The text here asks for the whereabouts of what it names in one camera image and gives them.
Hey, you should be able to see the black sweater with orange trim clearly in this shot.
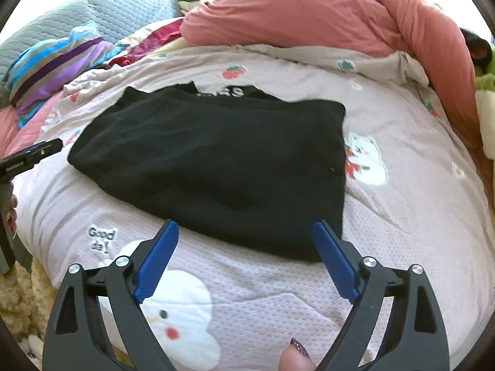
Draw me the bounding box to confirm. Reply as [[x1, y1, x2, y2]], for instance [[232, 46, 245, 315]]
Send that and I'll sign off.
[[68, 83, 346, 261]]

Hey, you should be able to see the left hand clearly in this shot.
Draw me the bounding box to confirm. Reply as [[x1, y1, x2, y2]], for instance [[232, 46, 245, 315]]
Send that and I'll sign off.
[[6, 195, 19, 233]]

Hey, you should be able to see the right hand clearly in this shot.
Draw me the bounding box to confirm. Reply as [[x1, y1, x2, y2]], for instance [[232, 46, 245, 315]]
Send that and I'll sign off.
[[278, 338, 316, 371]]

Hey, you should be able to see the pink strawberry print bedsheet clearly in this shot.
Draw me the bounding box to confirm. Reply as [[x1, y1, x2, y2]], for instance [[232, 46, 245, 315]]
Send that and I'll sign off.
[[13, 45, 494, 370]]

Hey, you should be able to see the striped colourful pillow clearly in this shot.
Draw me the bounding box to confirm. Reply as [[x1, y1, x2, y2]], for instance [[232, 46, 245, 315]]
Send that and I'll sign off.
[[1, 21, 125, 128]]

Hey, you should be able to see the red and cream blanket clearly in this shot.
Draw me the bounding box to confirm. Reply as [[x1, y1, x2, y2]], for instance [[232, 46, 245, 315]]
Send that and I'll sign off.
[[107, 18, 184, 67]]

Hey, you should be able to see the cream and green plush blanket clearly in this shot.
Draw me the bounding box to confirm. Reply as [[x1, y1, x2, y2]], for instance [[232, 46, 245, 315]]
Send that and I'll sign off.
[[462, 28, 494, 160]]

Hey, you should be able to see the grey quilted headboard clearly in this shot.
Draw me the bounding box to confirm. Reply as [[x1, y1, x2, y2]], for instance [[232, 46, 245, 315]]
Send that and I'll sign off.
[[1, 0, 181, 76]]

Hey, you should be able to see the pink duvet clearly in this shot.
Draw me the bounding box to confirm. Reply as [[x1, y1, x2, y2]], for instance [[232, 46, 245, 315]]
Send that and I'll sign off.
[[180, 0, 482, 151]]

